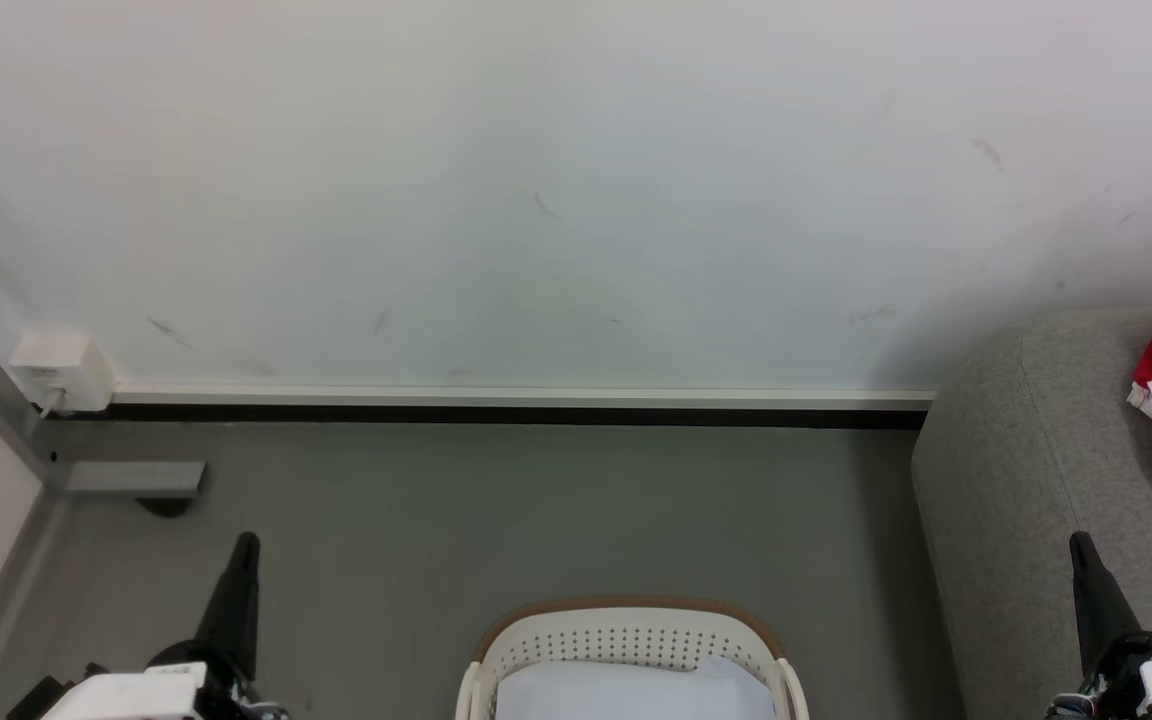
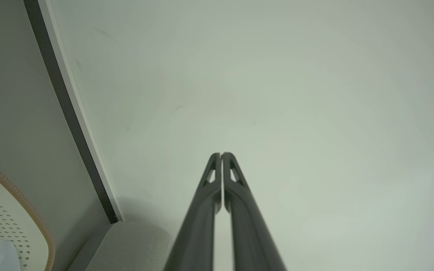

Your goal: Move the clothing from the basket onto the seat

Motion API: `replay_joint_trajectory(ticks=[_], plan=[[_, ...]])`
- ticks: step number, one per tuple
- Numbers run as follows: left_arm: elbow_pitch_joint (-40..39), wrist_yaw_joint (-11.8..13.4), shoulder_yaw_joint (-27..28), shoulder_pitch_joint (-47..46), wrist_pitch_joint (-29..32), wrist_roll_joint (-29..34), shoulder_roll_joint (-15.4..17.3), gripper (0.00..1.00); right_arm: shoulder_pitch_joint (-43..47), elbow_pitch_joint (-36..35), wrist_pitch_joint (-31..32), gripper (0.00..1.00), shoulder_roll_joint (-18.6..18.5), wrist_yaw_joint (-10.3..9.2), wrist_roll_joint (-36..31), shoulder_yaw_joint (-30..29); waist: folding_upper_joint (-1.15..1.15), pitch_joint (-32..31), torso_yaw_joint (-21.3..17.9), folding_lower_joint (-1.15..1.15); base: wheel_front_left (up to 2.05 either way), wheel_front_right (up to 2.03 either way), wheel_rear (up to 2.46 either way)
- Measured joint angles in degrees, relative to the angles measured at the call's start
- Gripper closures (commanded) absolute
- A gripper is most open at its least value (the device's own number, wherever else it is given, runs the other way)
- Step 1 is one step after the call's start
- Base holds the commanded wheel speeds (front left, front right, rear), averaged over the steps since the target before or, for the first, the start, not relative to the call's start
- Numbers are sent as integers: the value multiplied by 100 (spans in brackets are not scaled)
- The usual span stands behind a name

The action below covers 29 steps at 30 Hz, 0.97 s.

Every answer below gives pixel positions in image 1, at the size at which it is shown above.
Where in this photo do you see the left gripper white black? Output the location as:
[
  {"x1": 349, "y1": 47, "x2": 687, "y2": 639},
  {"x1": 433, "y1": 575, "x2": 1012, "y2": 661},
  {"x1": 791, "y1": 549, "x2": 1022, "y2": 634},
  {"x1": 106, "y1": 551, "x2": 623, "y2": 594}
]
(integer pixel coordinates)
[{"x1": 40, "y1": 532, "x2": 289, "y2": 720}]

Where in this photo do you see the white perforated plastic laundry basket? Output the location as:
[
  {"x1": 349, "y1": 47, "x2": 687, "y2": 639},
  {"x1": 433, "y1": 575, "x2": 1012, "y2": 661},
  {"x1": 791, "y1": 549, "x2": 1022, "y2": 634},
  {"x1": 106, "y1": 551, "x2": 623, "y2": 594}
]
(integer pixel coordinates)
[{"x1": 454, "y1": 596, "x2": 811, "y2": 720}]

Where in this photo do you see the pale blue clothing item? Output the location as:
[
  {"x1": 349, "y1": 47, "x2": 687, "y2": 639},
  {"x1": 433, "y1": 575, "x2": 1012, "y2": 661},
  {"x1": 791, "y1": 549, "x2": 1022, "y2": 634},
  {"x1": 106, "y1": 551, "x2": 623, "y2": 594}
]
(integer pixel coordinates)
[{"x1": 493, "y1": 654, "x2": 778, "y2": 720}]

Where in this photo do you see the grey fabric sofa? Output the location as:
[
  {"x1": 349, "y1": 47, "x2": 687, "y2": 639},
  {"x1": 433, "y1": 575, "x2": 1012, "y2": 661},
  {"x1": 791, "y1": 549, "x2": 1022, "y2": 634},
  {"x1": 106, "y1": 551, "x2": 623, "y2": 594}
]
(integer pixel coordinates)
[{"x1": 910, "y1": 308, "x2": 1152, "y2": 720}]

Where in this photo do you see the grey metal table leg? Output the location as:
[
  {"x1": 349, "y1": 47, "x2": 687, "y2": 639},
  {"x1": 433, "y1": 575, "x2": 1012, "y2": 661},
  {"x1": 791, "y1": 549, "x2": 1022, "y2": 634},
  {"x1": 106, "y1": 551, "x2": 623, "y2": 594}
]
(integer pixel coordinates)
[{"x1": 0, "y1": 288, "x2": 208, "y2": 720}]

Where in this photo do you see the white and black baseboard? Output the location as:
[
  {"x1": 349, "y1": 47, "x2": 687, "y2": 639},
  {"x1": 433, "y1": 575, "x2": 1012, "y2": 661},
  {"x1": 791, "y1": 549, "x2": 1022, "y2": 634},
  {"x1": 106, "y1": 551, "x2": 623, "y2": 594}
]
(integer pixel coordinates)
[{"x1": 108, "y1": 384, "x2": 938, "y2": 432}]

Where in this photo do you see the white wall power adapter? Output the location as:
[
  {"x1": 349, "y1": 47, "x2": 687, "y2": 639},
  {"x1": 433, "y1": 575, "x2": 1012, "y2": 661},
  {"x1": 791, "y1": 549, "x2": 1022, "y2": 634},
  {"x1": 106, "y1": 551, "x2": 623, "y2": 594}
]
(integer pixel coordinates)
[{"x1": 8, "y1": 327, "x2": 118, "y2": 415}]

